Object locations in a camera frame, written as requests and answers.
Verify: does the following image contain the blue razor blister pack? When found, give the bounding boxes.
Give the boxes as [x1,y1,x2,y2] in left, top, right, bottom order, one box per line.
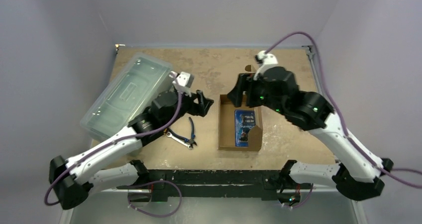
[234,110,256,147]

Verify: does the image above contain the purple cable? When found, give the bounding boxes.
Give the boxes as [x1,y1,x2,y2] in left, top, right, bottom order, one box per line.
[263,31,422,210]
[44,71,184,218]

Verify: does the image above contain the aluminium frame rail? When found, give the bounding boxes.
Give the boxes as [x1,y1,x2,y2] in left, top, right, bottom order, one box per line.
[60,170,366,224]

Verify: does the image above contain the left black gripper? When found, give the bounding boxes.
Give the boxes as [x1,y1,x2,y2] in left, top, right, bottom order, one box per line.
[162,87,212,128]

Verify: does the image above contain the clear plastic storage bin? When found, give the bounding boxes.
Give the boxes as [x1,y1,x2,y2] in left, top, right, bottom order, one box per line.
[80,52,173,141]

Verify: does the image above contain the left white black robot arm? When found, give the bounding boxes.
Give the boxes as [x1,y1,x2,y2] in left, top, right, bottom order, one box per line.
[44,90,214,210]

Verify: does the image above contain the silver wrench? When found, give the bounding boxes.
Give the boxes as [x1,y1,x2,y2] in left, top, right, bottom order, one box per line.
[166,132,193,150]

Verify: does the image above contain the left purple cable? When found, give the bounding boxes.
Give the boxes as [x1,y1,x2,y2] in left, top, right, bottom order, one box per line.
[44,71,184,218]

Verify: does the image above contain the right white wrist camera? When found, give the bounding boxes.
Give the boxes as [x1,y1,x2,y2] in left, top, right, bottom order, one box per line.
[253,50,279,81]

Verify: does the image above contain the blue handled pliers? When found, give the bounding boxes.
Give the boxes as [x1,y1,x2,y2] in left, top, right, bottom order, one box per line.
[171,116,198,147]

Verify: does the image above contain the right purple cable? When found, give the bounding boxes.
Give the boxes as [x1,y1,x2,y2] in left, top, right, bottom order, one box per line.
[263,31,422,210]

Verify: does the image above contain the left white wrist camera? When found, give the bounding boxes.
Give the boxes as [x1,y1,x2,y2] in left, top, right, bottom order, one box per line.
[169,71,195,97]

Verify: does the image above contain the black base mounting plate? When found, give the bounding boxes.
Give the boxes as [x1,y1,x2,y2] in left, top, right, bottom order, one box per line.
[121,169,311,202]

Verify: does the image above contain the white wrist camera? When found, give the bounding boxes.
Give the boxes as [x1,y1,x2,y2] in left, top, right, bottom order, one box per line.
[169,71,195,97]
[253,50,279,81]

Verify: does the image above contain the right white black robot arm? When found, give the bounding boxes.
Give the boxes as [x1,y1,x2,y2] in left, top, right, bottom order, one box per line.
[227,67,394,201]

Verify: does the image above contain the brown cardboard express box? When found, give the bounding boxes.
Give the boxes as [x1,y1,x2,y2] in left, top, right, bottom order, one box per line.
[217,64,264,152]

